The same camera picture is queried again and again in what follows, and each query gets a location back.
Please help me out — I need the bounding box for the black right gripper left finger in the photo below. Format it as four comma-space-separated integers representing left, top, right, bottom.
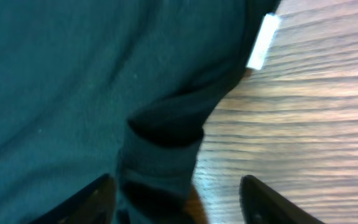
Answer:
31, 174, 116, 224

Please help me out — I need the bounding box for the black t-shirt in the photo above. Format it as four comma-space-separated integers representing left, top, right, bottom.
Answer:
0, 0, 279, 223

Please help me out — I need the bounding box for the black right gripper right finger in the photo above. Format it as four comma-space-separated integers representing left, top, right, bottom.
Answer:
239, 175, 324, 224

